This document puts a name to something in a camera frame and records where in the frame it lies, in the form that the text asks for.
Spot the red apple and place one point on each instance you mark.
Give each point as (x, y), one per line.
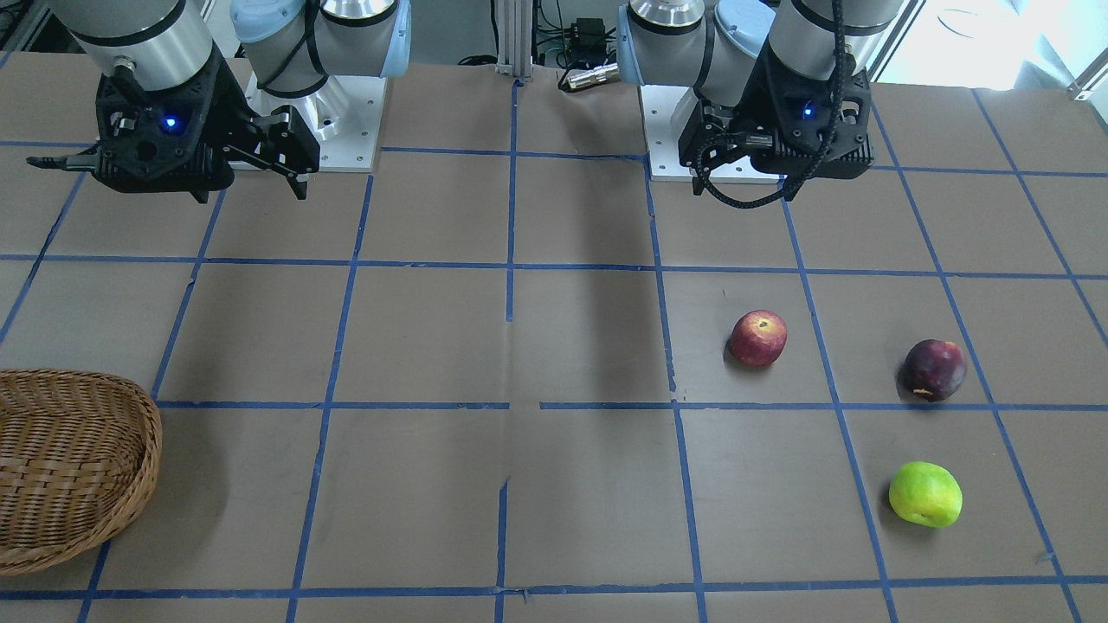
(758, 338)

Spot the robot left arm silver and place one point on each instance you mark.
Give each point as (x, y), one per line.
(743, 89)

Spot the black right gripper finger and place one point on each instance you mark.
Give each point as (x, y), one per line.
(86, 160)
(280, 142)

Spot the woven wicker basket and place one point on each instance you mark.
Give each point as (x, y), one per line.
(81, 454)

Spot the aluminium frame post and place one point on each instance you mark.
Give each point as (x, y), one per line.
(514, 36)

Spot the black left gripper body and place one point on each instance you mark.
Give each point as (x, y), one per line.
(746, 97)

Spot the green apple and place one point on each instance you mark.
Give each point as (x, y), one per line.
(926, 494)

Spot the dark purple apple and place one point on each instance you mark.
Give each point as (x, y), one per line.
(932, 370)

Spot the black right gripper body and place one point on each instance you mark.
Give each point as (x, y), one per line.
(227, 102)

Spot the robot right arm silver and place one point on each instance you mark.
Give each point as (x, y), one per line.
(294, 88)

